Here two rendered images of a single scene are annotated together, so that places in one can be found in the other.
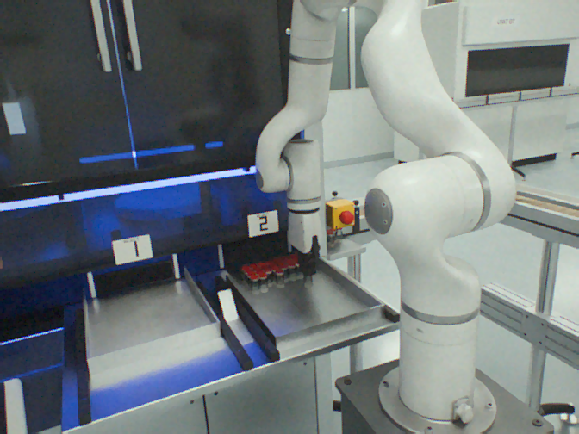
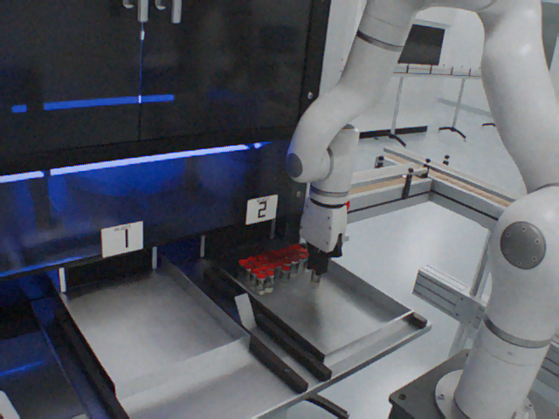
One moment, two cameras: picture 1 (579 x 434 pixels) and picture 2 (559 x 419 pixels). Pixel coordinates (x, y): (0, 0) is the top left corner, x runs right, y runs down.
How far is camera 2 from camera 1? 40 cm
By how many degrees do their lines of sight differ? 18
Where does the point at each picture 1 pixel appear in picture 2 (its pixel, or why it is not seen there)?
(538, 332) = (470, 313)
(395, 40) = (534, 65)
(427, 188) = not seen: outside the picture
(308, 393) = not seen: hidden behind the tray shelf
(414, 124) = (537, 151)
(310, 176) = (348, 168)
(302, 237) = (327, 234)
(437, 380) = (511, 394)
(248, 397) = not seen: hidden behind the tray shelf
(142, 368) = (175, 392)
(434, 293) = (538, 320)
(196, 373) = (244, 398)
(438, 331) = (528, 354)
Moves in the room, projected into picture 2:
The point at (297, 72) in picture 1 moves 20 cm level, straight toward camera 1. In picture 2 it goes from (369, 55) to (424, 74)
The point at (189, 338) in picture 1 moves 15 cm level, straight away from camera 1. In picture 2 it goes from (218, 355) to (188, 309)
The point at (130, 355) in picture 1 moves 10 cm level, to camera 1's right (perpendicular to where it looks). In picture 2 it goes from (158, 377) to (218, 373)
